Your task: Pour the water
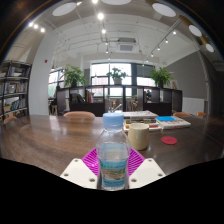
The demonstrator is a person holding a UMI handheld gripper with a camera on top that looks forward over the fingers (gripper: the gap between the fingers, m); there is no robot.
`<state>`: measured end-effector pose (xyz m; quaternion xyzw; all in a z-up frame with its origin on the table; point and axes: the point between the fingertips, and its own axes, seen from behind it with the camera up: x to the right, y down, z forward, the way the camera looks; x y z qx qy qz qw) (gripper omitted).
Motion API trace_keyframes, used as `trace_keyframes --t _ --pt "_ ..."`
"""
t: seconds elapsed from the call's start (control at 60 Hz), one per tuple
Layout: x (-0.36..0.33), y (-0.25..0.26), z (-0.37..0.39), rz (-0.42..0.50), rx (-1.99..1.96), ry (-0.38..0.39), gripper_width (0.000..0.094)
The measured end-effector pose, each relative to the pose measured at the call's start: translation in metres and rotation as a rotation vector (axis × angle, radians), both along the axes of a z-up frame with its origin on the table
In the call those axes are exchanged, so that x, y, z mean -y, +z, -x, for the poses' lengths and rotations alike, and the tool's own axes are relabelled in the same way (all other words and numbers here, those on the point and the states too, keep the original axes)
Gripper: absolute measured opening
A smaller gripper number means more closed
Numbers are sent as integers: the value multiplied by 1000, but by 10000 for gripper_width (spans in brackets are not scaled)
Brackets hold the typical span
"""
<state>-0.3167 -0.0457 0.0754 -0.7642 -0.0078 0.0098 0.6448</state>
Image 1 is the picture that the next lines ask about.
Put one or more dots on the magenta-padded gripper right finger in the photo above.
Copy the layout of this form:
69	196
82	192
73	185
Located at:
146	171

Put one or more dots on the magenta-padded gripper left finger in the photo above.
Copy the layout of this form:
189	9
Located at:
77	171

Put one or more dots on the clear blue-capped water bottle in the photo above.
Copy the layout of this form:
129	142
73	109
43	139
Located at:
113	156

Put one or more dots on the cream ceramic mug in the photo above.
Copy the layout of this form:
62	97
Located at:
138	136

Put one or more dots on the flat round red coaster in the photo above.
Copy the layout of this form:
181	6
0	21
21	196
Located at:
169	140

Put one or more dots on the dark-spine thick book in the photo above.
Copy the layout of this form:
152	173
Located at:
140	120

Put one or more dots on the white book with blue patch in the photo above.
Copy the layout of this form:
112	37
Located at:
173	122

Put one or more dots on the group of tan chairs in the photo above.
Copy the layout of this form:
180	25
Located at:
79	114

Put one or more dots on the pale grey cover book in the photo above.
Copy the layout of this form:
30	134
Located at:
140	114

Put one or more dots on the dark low shelf unit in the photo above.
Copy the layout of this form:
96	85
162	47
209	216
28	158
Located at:
83	107

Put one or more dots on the bushy wide potted plant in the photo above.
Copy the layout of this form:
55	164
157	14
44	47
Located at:
74	76

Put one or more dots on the tall leafy potted plant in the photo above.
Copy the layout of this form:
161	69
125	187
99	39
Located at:
161	76

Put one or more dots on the small white-potted plant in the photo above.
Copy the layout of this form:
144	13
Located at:
116	75

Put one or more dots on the tall dark bookshelf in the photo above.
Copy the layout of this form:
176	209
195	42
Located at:
15	88

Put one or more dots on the ceiling air conditioner unit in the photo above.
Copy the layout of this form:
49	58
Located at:
126	46

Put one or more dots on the group of track spotlights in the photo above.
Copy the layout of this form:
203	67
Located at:
100	16

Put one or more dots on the group of round ceiling lights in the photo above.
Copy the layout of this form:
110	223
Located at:
64	9

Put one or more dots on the white wall panel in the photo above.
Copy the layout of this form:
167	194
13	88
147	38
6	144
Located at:
193	106

